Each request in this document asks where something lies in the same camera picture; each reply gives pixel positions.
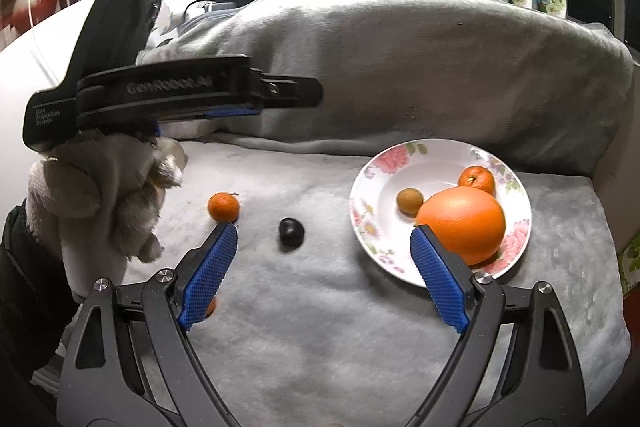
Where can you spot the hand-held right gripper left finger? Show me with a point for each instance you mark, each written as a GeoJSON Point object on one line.
{"type": "Point", "coordinates": [210, 272]}

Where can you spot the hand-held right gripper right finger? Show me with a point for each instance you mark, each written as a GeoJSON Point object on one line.
{"type": "Point", "coordinates": [440, 277]}

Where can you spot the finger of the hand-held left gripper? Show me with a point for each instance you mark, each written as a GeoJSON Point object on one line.
{"type": "Point", "coordinates": [230, 112]}
{"type": "Point", "coordinates": [295, 92]}

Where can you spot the large orange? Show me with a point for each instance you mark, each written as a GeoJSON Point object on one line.
{"type": "Point", "coordinates": [465, 222]}

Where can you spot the floral white plate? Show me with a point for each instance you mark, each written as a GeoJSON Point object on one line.
{"type": "Point", "coordinates": [440, 167]}

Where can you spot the person's left forearm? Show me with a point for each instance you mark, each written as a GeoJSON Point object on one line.
{"type": "Point", "coordinates": [30, 297]}

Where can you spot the person's left hand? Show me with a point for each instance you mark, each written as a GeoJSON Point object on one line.
{"type": "Point", "coordinates": [95, 187]}

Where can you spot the small orange fruit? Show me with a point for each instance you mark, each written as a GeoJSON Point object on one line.
{"type": "Point", "coordinates": [212, 307]}

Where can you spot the grey fleece blanket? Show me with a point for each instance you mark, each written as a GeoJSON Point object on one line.
{"type": "Point", "coordinates": [350, 57]}

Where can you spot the small tangerine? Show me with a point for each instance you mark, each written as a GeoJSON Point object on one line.
{"type": "Point", "coordinates": [477, 181]}
{"type": "Point", "coordinates": [222, 207]}

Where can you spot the white device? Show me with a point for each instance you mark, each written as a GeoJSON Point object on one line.
{"type": "Point", "coordinates": [170, 14]}

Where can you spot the brown longan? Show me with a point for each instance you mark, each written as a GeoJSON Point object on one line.
{"type": "Point", "coordinates": [410, 202]}

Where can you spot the dark plum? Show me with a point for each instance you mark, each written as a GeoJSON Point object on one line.
{"type": "Point", "coordinates": [291, 232]}

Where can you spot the white padded furniture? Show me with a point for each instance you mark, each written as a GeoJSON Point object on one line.
{"type": "Point", "coordinates": [45, 57]}

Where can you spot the green patterned box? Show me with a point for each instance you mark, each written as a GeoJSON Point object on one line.
{"type": "Point", "coordinates": [631, 267]}

